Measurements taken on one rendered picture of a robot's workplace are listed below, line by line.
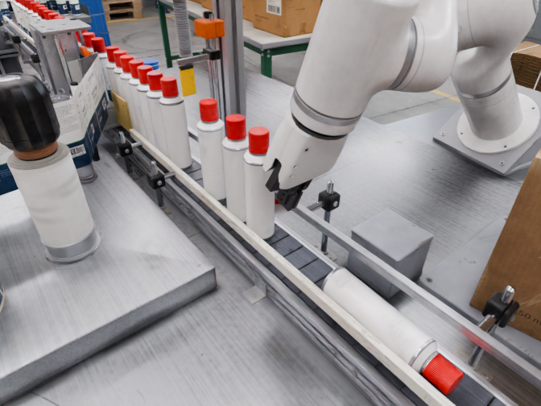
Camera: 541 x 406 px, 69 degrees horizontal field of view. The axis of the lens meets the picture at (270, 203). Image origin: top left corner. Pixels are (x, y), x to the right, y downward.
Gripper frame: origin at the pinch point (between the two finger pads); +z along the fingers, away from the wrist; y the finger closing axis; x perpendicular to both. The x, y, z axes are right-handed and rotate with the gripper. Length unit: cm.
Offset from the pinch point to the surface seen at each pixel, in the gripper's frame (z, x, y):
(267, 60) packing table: 84, -132, -114
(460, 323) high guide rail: -4.7, 27.4, -3.6
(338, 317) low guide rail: 4.6, 17.9, 3.6
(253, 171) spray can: 1.3, -7.2, 1.5
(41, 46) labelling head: 19, -75, 14
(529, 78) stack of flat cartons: 117, -69, -394
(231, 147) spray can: 1.9, -13.6, 1.3
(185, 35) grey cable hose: 5, -50, -10
